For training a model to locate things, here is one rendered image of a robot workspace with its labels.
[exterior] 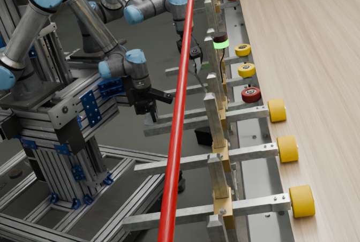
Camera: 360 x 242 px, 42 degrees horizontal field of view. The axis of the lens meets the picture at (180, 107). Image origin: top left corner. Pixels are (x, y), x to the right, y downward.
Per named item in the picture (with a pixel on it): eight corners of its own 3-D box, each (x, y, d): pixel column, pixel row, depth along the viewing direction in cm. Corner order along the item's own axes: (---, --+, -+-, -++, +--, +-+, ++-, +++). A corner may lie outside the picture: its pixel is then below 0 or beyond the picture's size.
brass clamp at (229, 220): (215, 232, 124) (211, 217, 122) (214, 198, 136) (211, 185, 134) (238, 228, 123) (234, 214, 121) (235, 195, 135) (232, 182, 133)
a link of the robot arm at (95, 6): (77, 32, 244) (68, 7, 238) (99, 23, 249) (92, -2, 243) (85, 36, 234) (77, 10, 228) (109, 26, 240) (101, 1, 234)
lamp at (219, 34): (222, 86, 193) (212, 38, 184) (221, 80, 198) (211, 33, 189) (235, 83, 193) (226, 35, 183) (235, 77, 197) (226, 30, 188)
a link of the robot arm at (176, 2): (178, -14, 185) (190, -11, 178) (184, 12, 190) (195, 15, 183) (161, -7, 181) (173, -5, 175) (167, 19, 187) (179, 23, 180)
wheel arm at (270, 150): (136, 178, 152) (133, 169, 151) (137, 172, 155) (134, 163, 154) (290, 154, 145) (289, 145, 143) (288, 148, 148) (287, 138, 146)
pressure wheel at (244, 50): (247, 70, 236) (243, 50, 231) (234, 68, 242) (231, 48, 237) (256, 64, 241) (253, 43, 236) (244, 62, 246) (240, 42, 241)
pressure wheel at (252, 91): (246, 120, 195) (241, 96, 189) (244, 111, 202) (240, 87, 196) (264, 116, 193) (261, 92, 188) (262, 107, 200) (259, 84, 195)
